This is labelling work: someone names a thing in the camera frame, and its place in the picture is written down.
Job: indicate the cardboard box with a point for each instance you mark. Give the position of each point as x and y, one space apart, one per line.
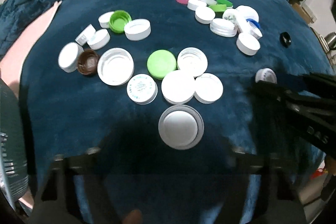
305 10

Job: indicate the dark green bottle cap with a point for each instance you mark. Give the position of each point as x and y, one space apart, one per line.
225 1

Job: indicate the small white printed cap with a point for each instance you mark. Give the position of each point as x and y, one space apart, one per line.
266 75

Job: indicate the white open bottle cap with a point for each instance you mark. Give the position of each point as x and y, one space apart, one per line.
137 29

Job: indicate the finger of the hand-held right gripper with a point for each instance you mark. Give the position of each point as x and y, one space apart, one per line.
291 79
267 91

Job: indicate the white ribbed wide cap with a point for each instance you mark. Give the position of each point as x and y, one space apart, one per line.
222 27

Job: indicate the large white open cap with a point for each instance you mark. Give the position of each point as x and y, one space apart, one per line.
115 66

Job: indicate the metal knob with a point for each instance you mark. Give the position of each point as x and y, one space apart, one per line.
331 40

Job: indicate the pink bed sheet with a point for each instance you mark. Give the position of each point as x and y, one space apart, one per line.
26 37

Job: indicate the clear white open cap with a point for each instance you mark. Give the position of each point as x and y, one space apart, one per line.
192 60

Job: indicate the black bottle cap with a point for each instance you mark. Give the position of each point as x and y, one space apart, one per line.
285 39

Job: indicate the white cap with teal print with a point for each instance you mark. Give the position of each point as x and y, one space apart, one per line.
141 88

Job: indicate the green open bottle cap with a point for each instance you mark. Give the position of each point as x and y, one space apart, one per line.
119 21

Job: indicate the large light green cap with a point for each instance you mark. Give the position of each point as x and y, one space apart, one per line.
161 64

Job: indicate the clear plastic container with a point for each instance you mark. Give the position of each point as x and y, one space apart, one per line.
13 174

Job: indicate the large flat white lid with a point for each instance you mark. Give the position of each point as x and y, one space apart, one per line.
181 126

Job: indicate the white cap with green print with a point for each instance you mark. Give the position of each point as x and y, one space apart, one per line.
231 15

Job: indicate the small white bottle cap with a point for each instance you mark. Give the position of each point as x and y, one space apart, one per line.
105 19
99 39
196 4

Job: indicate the white tilted bottle cap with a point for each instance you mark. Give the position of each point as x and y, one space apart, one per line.
244 26

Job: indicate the blue plush sofa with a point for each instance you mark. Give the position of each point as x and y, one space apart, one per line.
157 3

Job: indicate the blue bottle cap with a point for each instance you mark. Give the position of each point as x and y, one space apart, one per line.
254 22

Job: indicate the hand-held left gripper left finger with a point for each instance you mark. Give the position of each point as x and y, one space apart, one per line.
76 165

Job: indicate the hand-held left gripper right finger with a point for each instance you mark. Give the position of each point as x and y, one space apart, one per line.
252 163

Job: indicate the white ribbed bottle cap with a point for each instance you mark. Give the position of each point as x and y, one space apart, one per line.
84 35

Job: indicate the brown bottle cap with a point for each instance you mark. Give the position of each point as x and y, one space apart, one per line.
88 62

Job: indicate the light green bottle cap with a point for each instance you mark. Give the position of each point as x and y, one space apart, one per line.
218 7

